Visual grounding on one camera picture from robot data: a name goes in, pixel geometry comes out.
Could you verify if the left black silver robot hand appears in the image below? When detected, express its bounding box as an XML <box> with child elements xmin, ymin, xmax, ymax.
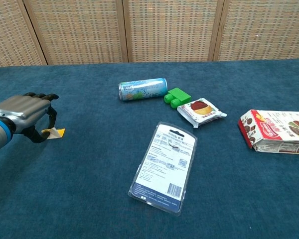
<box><xmin>0</xmin><ymin>92</ymin><xmax>60</xmax><ymax>144</ymax></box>

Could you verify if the woven bamboo screen panel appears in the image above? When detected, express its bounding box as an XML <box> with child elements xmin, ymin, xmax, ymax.
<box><xmin>0</xmin><ymin>0</ymin><xmax>49</xmax><ymax>69</ymax></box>
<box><xmin>115</xmin><ymin>0</ymin><xmax>225</xmax><ymax>63</ymax></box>
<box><xmin>16</xmin><ymin>0</ymin><xmax>129</xmax><ymax>66</ymax></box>
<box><xmin>212</xmin><ymin>0</ymin><xmax>299</xmax><ymax>62</ymax></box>

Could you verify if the blue table cloth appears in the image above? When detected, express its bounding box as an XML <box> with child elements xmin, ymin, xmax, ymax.
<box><xmin>0</xmin><ymin>58</ymin><xmax>299</xmax><ymax>239</ymax></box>

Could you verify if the blue green drink can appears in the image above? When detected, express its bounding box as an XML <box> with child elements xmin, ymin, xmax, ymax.
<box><xmin>118</xmin><ymin>78</ymin><xmax>168</xmax><ymax>102</ymax></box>

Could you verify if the white blue blister pack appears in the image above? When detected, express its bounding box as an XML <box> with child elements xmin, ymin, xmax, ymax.
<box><xmin>127</xmin><ymin>121</ymin><xmax>198</xmax><ymax>217</ymax></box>

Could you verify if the green toy building block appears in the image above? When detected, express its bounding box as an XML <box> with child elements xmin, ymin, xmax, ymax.
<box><xmin>163</xmin><ymin>87</ymin><xmax>192</xmax><ymax>110</ymax></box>

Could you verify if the white snack packet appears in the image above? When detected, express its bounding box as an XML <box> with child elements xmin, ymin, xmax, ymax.
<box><xmin>176</xmin><ymin>98</ymin><xmax>228</xmax><ymax>129</ymax></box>

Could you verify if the red white cookie box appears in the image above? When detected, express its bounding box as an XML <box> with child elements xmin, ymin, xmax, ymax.
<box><xmin>237</xmin><ymin>109</ymin><xmax>299</xmax><ymax>156</ymax></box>

